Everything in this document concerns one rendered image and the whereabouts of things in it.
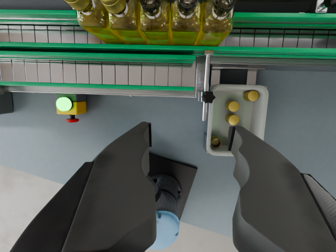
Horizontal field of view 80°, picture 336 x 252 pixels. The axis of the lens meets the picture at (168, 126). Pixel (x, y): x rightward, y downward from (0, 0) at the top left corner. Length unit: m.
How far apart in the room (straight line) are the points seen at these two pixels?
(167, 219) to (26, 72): 0.58
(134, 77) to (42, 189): 1.54
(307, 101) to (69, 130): 0.85
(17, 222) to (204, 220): 1.73
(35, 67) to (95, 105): 0.21
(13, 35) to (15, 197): 1.59
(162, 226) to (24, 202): 1.67
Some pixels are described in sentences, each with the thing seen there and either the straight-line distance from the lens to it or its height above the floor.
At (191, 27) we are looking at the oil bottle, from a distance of 0.40.
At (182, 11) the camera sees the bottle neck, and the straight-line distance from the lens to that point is 0.37.
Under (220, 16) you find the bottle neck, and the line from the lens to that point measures 0.38.
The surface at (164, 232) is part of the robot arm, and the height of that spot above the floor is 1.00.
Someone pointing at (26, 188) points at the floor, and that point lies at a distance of 2.06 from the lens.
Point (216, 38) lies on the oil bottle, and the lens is 0.46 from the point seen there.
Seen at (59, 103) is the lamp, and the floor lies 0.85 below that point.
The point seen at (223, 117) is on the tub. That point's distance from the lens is 0.72.
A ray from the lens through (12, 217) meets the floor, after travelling 2.26.
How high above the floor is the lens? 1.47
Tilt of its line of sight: 80 degrees down
